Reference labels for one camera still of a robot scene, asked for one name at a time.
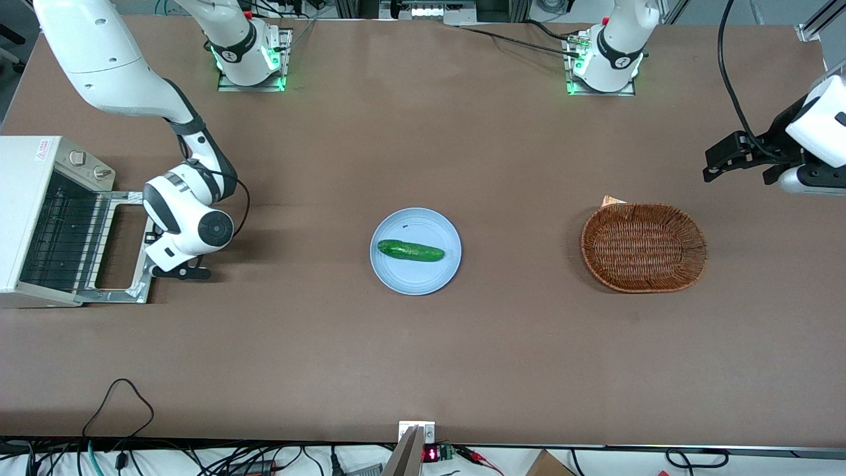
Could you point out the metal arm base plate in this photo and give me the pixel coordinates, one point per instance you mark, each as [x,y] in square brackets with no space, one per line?
[601,93]
[251,87]

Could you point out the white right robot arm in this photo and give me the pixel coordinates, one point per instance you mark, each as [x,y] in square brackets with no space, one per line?
[99,59]

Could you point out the brown wicker basket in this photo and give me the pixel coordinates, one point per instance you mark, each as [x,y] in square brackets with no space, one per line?
[644,248]

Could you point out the silver device with lights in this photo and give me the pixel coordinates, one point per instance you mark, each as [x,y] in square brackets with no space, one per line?
[429,10]

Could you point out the red digit display module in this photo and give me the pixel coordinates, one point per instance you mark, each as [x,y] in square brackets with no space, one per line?
[430,455]

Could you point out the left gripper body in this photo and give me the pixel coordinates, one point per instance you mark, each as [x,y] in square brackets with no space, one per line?
[774,141]

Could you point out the green cucumber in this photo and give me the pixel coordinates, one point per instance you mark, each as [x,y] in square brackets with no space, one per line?
[410,250]

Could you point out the green terminal block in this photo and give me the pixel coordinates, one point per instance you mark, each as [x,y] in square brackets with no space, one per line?
[446,453]

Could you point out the silver knob with narrow grip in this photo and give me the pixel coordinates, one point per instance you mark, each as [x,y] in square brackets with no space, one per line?
[102,172]

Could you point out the grey metal bar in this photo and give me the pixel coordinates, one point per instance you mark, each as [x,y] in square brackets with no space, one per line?
[404,459]

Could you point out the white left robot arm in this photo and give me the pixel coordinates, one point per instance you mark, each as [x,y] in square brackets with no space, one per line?
[618,39]

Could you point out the light blue round plate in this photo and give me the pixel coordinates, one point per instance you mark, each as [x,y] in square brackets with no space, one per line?
[416,277]

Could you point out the aluminium frame profile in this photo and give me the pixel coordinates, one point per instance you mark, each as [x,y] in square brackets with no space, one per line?
[823,20]

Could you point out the silver knob with wide grip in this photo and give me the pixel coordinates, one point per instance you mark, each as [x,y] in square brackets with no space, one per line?
[77,158]

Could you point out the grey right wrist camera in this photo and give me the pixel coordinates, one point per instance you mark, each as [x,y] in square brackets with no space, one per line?
[188,272]

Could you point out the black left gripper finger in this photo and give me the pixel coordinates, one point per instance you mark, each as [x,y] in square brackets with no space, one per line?
[730,149]
[720,173]

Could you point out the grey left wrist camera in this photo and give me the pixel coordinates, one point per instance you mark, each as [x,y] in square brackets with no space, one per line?
[813,182]

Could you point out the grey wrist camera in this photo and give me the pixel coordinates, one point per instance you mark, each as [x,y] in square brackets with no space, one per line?
[813,182]
[188,272]

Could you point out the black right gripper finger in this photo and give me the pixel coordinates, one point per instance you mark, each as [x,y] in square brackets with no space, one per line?
[154,234]

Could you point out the black power adapter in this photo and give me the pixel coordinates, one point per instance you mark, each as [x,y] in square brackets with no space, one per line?
[254,468]

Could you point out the tan paper tag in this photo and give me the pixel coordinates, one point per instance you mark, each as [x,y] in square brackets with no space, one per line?
[613,200]

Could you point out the red clip leads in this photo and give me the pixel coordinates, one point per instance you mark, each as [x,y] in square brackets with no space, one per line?
[477,455]

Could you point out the white mounting bracket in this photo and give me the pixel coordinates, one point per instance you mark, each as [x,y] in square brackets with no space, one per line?
[429,433]

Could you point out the silver toaster oven body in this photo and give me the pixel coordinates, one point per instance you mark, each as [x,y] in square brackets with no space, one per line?
[20,198]

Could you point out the brown cardboard box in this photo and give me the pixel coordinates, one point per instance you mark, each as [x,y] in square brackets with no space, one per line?
[548,466]

